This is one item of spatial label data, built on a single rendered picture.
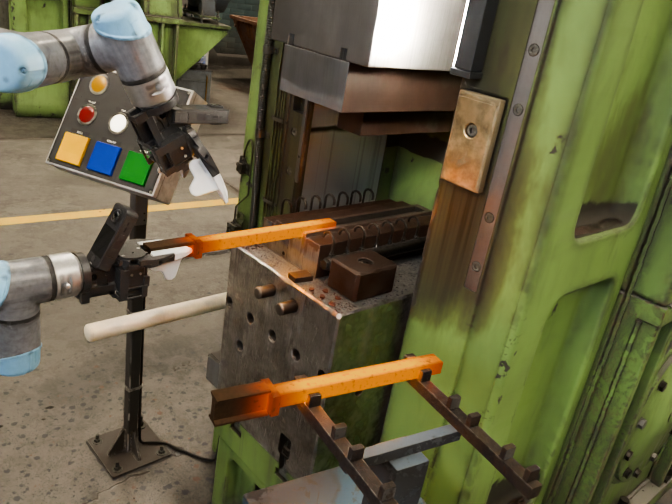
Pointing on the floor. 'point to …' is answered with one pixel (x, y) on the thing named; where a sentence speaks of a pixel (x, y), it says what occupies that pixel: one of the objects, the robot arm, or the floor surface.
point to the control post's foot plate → (139, 453)
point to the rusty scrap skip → (246, 26)
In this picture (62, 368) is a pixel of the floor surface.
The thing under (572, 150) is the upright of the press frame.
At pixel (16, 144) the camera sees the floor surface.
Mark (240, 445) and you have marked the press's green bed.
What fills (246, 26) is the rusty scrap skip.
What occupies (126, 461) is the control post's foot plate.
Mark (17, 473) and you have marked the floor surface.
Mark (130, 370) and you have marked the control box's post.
